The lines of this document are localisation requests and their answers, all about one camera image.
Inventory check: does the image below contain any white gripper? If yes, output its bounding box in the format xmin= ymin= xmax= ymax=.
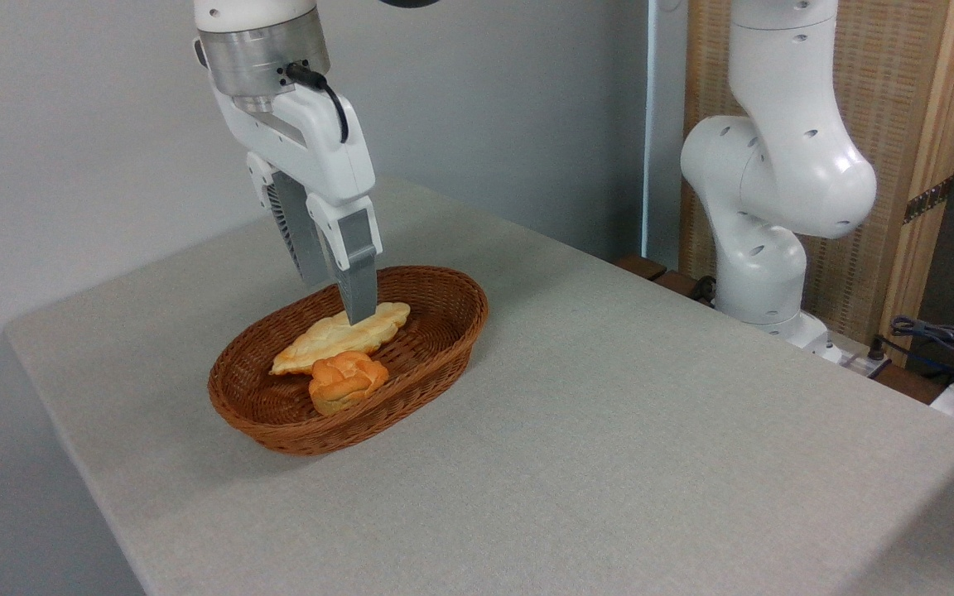
xmin=212 ymin=81 xmax=383 ymax=326

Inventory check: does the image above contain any pale yellow bread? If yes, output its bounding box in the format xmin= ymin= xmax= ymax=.
xmin=270 ymin=301 xmax=412 ymax=376

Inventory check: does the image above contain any round orange knotted bread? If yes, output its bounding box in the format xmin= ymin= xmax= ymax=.
xmin=309 ymin=351 xmax=389 ymax=416

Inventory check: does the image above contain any brown wicker oval basket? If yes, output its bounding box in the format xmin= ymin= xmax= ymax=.
xmin=208 ymin=265 xmax=489 ymax=456

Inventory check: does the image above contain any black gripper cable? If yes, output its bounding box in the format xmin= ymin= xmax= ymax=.
xmin=286 ymin=64 xmax=350 ymax=144

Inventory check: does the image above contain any white vertical frame post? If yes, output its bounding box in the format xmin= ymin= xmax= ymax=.
xmin=643 ymin=0 xmax=690 ymax=270

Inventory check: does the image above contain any black cable bundle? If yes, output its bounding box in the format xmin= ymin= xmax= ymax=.
xmin=889 ymin=315 xmax=954 ymax=383

